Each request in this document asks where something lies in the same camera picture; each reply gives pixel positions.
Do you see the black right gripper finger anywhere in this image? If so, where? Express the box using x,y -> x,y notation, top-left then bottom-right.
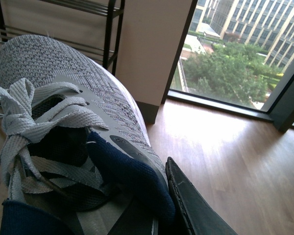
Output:
166,157 -> 236,235

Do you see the grey knit sneaker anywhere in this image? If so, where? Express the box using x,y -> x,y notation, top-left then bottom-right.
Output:
0,35 -> 176,235

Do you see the black metal shoe rack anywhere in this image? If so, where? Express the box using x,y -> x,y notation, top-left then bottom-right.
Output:
0,0 -> 125,74

